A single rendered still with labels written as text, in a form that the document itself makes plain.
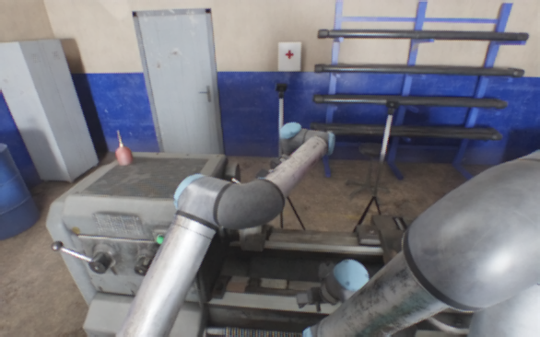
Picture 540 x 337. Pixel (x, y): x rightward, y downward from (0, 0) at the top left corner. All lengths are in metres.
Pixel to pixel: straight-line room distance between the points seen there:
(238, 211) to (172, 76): 3.84
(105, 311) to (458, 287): 1.37
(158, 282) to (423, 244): 0.55
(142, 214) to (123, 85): 3.89
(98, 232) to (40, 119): 3.30
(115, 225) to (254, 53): 3.28
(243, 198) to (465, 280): 0.47
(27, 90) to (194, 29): 2.19
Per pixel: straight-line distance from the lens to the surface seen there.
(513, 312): 0.50
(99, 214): 1.16
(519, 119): 5.24
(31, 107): 4.42
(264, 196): 0.66
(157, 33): 4.40
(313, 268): 1.58
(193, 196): 0.70
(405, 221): 1.80
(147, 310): 0.71
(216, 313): 1.43
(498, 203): 0.33
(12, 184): 3.78
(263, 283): 1.36
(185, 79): 4.31
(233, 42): 4.08
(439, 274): 0.34
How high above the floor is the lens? 1.89
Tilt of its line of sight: 28 degrees down
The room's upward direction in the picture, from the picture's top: 1 degrees counter-clockwise
